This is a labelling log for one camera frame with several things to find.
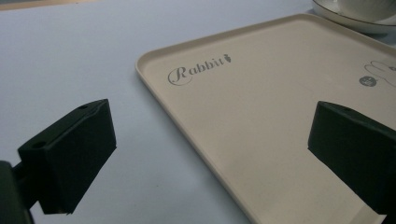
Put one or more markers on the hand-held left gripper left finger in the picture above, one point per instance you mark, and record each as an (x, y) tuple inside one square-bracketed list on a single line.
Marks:
[(71, 155)]

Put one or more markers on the white cup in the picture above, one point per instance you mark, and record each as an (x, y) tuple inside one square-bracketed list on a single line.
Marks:
[(367, 7)]

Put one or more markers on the beige printed serving tray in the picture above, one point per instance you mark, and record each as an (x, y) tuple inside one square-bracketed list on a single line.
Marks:
[(264, 124)]

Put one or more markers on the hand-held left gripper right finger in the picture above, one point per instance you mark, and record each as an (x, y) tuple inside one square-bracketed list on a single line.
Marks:
[(358, 149)]

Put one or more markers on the white bowl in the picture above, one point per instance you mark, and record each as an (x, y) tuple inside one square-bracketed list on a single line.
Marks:
[(348, 19)]

